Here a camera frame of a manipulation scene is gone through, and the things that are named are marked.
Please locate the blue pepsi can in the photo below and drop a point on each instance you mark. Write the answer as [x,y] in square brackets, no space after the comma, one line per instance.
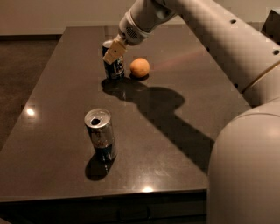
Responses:
[114,71]

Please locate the orange fruit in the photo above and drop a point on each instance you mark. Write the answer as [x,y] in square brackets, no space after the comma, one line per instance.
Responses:
[139,67]

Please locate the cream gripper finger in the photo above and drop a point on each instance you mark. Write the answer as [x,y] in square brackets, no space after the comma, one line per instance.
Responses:
[116,50]

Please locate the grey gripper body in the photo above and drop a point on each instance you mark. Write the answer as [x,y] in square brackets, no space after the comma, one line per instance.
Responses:
[132,31]

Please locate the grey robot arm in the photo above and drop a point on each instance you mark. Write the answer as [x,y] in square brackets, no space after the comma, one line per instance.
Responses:
[244,166]

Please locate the dark cabinet drawers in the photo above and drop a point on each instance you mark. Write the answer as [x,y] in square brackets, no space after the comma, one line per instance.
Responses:
[140,208]

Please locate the silver red bull can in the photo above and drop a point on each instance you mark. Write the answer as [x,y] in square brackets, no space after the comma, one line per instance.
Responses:
[100,130]

